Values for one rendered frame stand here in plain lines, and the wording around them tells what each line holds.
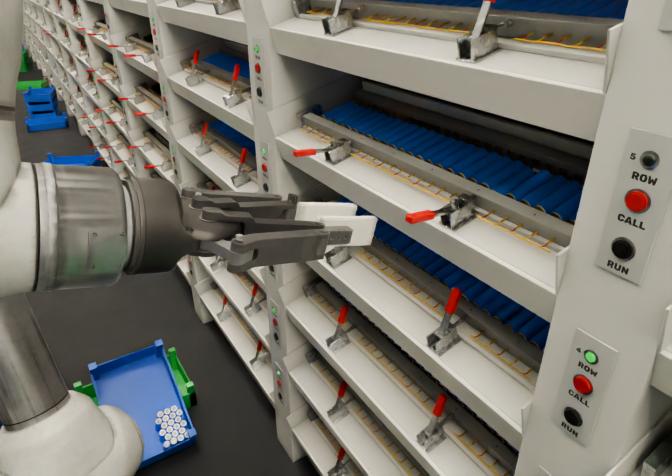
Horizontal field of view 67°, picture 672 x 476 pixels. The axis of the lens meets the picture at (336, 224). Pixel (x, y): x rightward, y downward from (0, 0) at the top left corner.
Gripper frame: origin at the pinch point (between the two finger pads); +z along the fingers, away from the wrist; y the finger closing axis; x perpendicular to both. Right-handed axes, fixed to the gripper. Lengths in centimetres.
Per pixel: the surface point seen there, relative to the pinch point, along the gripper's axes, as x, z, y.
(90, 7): 7, 18, -255
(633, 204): 10.1, 12.6, 20.1
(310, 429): -74, 39, -41
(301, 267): -30, 28, -45
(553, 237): 2.8, 20.4, 10.8
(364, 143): 3.5, 19.9, -23.3
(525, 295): -3.3, 17.5, 11.8
